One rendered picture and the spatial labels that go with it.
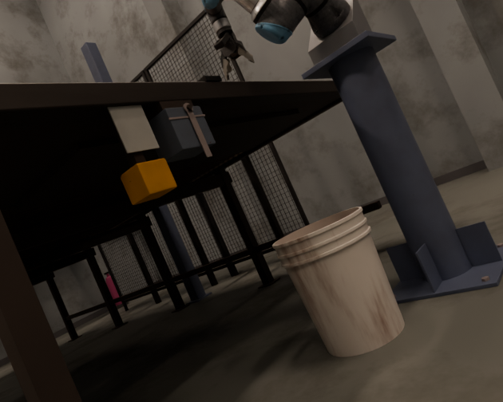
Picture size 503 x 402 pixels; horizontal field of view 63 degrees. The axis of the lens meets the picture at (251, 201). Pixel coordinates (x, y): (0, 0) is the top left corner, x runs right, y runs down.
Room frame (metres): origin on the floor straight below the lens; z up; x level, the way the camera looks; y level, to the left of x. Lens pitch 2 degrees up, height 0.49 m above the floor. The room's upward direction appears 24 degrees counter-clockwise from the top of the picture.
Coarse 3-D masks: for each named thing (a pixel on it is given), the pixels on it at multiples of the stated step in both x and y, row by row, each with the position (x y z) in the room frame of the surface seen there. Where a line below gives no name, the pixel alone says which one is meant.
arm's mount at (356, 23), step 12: (348, 0) 1.47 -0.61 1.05; (360, 12) 1.46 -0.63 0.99; (348, 24) 1.39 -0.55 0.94; (360, 24) 1.42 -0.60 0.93; (312, 36) 1.54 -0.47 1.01; (336, 36) 1.42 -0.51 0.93; (348, 36) 1.40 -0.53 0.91; (312, 48) 1.49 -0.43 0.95; (324, 48) 1.46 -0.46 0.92; (336, 48) 1.43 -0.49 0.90; (312, 60) 1.50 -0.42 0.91
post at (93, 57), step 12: (84, 48) 3.48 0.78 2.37; (96, 48) 3.51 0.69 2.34; (96, 60) 3.47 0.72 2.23; (96, 72) 3.47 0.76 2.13; (108, 72) 3.52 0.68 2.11; (156, 216) 3.49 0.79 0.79; (168, 216) 3.50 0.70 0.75; (168, 228) 3.46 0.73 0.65; (168, 240) 3.48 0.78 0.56; (180, 240) 3.51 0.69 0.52; (180, 252) 3.47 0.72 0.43; (180, 264) 3.46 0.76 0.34; (192, 264) 3.52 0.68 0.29; (192, 276) 3.48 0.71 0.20; (192, 288) 3.45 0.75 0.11; (192, 300) 3.49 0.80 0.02
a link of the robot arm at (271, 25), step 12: (240, 0) 1.35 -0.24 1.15; (252, 0) 1.34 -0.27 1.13; (264, 0) 1.33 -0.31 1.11; (276, 0) 1.34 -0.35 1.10; (288, 0) 1.34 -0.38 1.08; (252, 12) 1.37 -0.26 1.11; (264, 12) 1.34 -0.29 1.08; (276, 12) 1.34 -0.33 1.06; (288, 12) 1.35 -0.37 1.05; (300, 12) 1.36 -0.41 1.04; (264, 24) 1.35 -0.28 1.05; (276, 24) 1.35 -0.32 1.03; (288, 24) 1.36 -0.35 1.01; (264, 36) 1.43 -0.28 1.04; (276, 36) 1.37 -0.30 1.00; (288, 36) 1.39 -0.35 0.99
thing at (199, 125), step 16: (160, 112) 1.07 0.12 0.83; (176, 112) 1.09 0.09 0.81; (192, 112) 1.12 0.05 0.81; (160, 128) 1.09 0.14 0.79; (176, 128) 1.07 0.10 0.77; (192, 128) 1.11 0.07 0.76; (208, 128) 1.16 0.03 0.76; (160, 144) 1.10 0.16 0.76; (176, 144) 1.07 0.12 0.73; (192, 144) 1.09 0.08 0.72; (208, 144) 1.14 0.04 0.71; (176, 160) 1.16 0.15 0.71
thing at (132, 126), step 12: (108, 108) 0.96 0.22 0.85; (120, 108) 0.98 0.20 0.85; (132, 108) 1.01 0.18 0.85; (120, 120) 0.97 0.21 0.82; (132, 120) 1.00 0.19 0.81; (144, 120) 1.03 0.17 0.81; (120, 132) 0.96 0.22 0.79; (132, 132) 0.99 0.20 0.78; (144, 132) 1.02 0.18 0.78; (132, 144) 0.98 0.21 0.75; (144, 144) 1.00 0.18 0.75; (156, 144) 1.03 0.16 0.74
